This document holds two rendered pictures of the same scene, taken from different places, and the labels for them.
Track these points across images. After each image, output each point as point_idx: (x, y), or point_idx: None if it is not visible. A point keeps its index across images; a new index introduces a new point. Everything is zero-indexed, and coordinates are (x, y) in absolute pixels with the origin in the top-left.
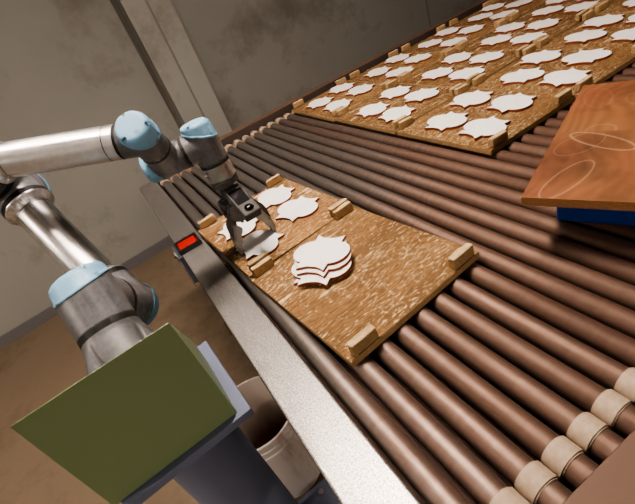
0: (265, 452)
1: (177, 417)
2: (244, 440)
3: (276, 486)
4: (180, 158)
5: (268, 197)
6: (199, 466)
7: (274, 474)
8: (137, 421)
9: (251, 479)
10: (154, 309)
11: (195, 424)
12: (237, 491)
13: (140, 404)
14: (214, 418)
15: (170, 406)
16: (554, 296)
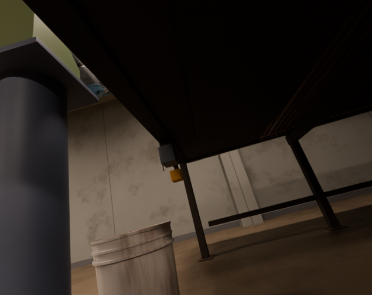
0: (106, 249)
1: (4, 30)
2: (50, 123)
3: (40, 195)
4: None
5: None
6: None
7: (55, 194)
8: None
9: (20, 144)
10: (92, 86)
11: (8, 39)
12: (0, 141)
13: None
14: (19, 40)
15: (7, 23)
16: None
